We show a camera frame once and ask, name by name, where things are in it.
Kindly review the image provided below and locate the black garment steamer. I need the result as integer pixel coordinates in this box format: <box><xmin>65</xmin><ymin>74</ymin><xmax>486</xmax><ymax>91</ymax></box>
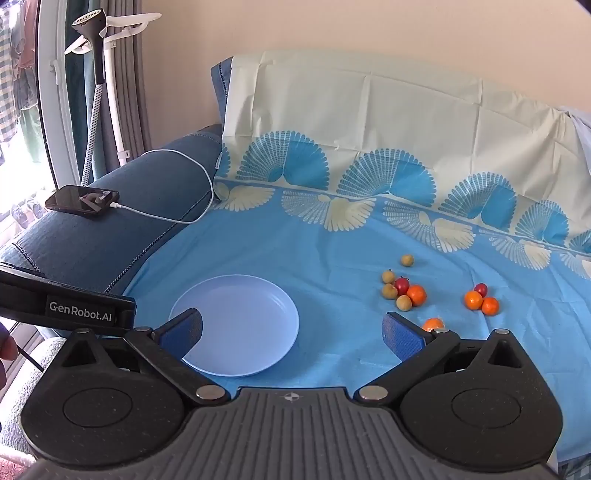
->
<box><xmin>71</xmin><ymin>13</ymin><xmax>112</xmax><ymax>190</ymax></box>

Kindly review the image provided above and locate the black cable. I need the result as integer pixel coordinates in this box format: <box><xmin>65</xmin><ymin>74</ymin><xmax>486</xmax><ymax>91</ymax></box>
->
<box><xmin>17</xmin><ymin>346</ymin><xmax>45</xmax><ymax>372</ymax></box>

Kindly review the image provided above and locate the pale blue cloth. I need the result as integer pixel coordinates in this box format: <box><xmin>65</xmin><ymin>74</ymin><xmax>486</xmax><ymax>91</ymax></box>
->
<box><xmin>556</xmin><ymin>105</ymin><xmax>591</xmax><ymax>176</ymax></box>

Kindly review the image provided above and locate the dark red cloth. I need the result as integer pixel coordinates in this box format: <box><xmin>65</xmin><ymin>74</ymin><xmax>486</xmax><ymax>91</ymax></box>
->
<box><xmin>0</xmin><ymin>455</ymin><xmax>33</xmax><ymax>480</ymax></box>

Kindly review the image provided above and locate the black smartphone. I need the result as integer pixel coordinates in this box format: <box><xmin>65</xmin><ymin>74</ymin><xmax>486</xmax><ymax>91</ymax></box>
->
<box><xmin>45</xmin><ymin>185</ymin><xmax>121</xmax><ymax>219</ymax></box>

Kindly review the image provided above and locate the white charging cable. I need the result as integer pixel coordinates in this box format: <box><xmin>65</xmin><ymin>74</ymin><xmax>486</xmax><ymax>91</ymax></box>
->
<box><xmin>110</xmin><ymin>150</ymin><xmax>215</xmax><ymax>225</ymax></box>

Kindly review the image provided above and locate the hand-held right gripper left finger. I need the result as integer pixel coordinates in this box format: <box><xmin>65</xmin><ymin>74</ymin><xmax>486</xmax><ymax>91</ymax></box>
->
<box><xmin>48</xmin><ymin>308</ymin><xmax>232</xmax><ymax>407</ymax></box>

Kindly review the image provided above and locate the light blue plate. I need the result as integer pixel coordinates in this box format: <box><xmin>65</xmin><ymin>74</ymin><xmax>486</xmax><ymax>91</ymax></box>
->
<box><xmin>168</xmin><ymin>274</ymin><xmax>300</xmax><ymax>378</ymax></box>

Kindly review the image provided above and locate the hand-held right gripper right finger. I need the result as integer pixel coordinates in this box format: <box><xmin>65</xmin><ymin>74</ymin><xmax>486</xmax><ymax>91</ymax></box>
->
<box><xmin>353</xmin><ymin>311</ymin><xmax>546</xmax><ymax>407</ymax></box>

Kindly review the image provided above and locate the hanging plaid shirt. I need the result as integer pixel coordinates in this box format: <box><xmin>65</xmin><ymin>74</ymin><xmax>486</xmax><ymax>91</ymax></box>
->
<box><xmin>0</xmin><ymin>18</ymin><xmax>28</xmax><ymax>148</ymax></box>

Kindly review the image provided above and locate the white fleece blanket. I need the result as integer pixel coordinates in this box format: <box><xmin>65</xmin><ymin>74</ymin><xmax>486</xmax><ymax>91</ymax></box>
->
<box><xmin>0</xmin><ymin>337</ymin><xmax>70</xmax><ymax>467</ymax></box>

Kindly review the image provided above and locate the blue sofa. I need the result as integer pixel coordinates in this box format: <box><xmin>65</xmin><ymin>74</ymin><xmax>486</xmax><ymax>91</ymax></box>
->
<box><xmin>0</xmin><ymin>58</ymin><xmax>234</xmax><ymax>305</ymax></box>

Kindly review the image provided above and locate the person's left hand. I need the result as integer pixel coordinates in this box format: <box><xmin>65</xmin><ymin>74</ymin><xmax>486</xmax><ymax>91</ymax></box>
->
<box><xmin>0</xmin><ymin>323</ymin><xmax>18</xmax><ymax>393</ymax></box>

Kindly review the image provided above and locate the blue printed bed sheet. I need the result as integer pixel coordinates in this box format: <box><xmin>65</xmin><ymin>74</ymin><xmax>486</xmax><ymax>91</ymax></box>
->
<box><xmin>122</xmin><ymin>50</ymin><xmax>591</xmax><ymax>462</ymax></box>

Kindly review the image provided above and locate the white window frame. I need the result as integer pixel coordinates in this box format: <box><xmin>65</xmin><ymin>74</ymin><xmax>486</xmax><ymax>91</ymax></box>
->
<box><xmin>36</xmin><ymin>0</ymin><xmax>86</xmax><ymax>192</ymax></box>

